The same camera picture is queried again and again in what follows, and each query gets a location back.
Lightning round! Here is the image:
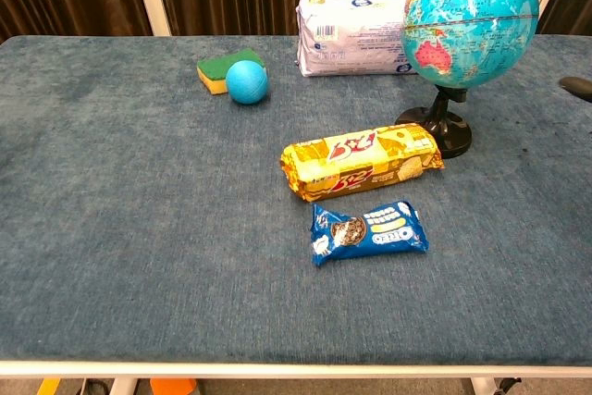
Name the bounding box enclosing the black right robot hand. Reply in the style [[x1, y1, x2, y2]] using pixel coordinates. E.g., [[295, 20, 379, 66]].
[[559, 76, 592, 104]]

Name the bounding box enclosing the world globe ball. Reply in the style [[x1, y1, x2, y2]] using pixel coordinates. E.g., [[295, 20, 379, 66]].
[[402, 0, 541, 90]]

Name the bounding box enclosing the black globe stand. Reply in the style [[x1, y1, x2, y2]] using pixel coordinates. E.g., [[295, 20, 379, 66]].
[[395, 84, 474, 159]]

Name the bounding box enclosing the white tissue pack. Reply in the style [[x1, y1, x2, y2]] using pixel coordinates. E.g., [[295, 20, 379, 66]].
[[295, 0, 420, 78]]

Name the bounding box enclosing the yellow biscuit pack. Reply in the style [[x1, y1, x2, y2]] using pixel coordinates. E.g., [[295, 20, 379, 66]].
[[279, 122, 445, 203]]

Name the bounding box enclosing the blue Oreo cookie pack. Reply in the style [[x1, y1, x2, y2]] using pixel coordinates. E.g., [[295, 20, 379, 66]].
[[309, 200, 430, 267]]

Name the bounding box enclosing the white table leg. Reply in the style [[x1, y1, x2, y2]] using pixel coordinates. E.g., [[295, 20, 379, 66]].
[[470, 376, 499, 395], [109, 376, 140, 395]]

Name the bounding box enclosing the blue rubber ball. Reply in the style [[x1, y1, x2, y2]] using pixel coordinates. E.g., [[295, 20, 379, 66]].
[[225, 60, 270, 105]]

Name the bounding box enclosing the green and yellow sponge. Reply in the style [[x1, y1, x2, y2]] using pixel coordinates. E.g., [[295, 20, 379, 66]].
[[196, 47, 266, 96]]

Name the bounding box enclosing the blue table cloth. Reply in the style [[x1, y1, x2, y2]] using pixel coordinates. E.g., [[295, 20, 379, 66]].
[[0, 34, 592, 366]]

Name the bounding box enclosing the orange object under table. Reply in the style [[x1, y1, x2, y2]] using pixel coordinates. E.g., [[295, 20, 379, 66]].
[[149, 378, 199, 395]]

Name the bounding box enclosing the white table frame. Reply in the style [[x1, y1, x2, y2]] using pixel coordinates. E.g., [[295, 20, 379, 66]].
[[0, 359, 592, 380]]

